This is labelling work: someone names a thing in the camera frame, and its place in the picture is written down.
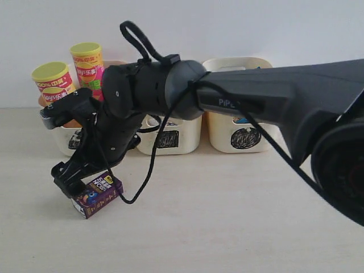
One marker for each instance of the middle cream bin square mark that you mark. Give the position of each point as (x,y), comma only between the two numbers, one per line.
(177,140)

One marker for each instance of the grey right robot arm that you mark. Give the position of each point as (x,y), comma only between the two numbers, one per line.
(312,115)

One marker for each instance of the right cream bin circle mark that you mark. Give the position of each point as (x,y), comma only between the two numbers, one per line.
(224,135)

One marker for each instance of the left cream bin triangle mark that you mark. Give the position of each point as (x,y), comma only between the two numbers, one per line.
(68,138)

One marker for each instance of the pink Lay's chips can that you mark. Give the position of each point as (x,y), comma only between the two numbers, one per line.
(89,65)

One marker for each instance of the blue instant noodle bag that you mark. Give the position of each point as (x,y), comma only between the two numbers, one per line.
(239,120)

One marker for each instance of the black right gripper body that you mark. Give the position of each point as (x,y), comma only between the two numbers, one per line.
(104,143)

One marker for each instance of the yellow Lay's chips can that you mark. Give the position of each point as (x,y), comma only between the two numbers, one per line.
(53,81)

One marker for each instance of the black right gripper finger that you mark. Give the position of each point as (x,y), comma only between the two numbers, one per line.
(72,188)

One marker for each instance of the blue white milk carton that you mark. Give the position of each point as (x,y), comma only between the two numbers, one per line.
(152,122)

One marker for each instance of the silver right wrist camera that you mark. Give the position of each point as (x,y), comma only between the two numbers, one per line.
(79,105)

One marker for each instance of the purple juice carton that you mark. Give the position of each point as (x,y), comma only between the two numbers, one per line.
(98,193)

